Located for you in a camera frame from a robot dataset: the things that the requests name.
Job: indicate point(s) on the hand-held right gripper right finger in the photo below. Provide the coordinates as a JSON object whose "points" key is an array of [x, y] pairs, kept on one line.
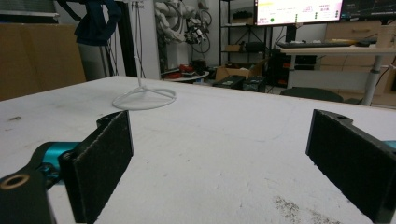
{"points": [[355, 161]]}

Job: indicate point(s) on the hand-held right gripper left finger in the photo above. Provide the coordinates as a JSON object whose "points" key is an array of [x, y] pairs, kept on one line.
{"points": [[99, 161]]}

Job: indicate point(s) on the black round stool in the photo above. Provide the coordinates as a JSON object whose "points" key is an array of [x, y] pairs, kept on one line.
{"points": [[311, 94]]}

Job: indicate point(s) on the light wooden desk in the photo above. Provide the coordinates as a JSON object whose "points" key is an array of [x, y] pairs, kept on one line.
{"points": [[336, 51]]}

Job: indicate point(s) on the brown cardboard panel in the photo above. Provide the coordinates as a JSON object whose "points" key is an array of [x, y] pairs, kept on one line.
{"points": [[37, 59]]}

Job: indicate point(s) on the round white table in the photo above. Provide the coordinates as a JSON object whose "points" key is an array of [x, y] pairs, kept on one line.
{"points": [[186, 77]]}

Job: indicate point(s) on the black keyboard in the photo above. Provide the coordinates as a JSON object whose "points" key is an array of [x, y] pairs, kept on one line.
{"points": [[314, 44]]}

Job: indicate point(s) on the dark hanging jacket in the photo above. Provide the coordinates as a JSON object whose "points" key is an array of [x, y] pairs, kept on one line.
{"points": [[96, 21]]}

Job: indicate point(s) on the open cardboard box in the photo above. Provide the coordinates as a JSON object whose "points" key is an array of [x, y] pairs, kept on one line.
{"points": [[236, 72]]}

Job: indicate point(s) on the white robot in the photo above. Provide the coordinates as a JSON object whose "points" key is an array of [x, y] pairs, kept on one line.
{"points": [[169, 21]]}

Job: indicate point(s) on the large monitor screen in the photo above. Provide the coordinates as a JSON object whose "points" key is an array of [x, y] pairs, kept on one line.
{"points": [[299, 11]]}

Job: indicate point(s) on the black metal shelf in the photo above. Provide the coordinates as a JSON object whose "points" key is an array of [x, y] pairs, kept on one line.
{"points": [[236, 34]]}

